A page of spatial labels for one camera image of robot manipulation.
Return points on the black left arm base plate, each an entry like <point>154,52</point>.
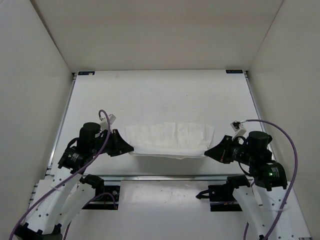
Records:
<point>106,198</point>

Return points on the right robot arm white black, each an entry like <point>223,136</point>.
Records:
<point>269,220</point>

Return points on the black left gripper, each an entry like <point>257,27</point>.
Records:
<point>120,144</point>

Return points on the corner label sticker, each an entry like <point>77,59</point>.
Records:
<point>86,73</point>
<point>234,71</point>

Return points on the right corner label sticker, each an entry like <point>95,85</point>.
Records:
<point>234,71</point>

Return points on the left corner label sticker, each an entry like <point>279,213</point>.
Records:
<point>86,73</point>

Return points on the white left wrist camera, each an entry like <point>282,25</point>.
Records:
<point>104,121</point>

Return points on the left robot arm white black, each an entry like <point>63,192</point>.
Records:
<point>70,190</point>

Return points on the aluminium front table rail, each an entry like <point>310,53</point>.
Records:
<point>119,178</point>

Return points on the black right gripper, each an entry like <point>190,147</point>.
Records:
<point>220,152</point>

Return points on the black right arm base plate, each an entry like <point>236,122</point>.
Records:
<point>221,198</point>

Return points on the white pleated skirt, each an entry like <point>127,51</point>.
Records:
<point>175,140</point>

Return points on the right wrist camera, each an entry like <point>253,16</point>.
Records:
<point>239,129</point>

